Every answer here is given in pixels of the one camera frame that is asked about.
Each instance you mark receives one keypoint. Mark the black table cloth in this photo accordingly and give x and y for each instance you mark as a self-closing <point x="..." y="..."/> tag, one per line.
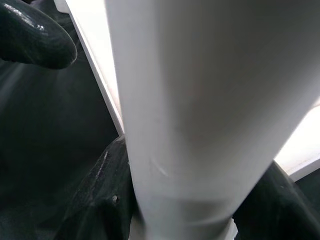
<point x="37" y="125"/>

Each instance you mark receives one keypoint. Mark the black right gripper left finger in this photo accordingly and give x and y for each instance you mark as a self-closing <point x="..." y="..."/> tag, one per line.
<point x="100" y="200"/>

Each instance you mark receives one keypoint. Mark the white plastic children table top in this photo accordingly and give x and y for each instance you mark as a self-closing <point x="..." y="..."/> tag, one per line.
<point x="95" y="37"/>

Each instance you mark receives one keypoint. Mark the white plastic table leg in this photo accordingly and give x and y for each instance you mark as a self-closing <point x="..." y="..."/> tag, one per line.
<point x="200" y="100"/>

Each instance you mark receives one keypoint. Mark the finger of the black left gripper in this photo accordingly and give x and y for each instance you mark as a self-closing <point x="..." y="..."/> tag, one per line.
<point x="32" y="37"/>

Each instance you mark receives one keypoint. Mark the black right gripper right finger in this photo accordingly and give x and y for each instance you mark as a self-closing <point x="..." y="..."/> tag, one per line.
<point x="280" y="212"/>

